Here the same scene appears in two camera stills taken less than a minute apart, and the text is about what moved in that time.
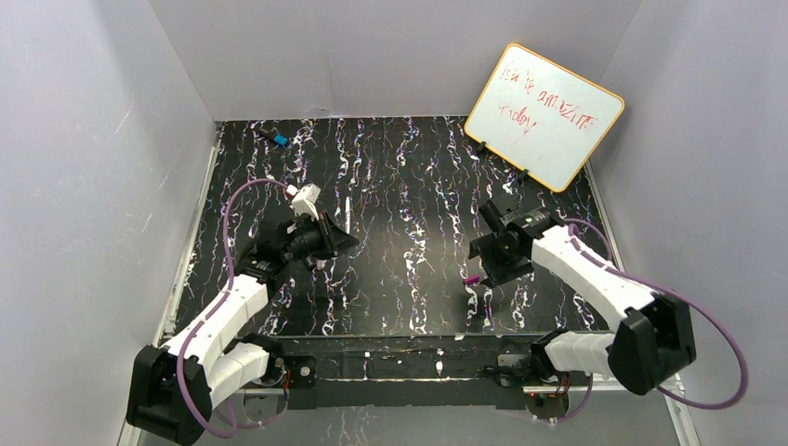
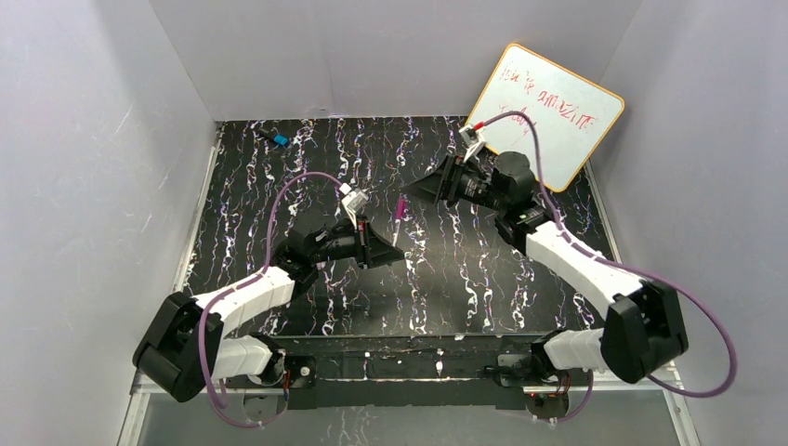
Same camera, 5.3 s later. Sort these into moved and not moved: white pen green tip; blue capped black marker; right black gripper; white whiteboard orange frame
Moved: white pen green tip; right black gripper
Not moved: blue capped black marker; white whiteboard orange frame
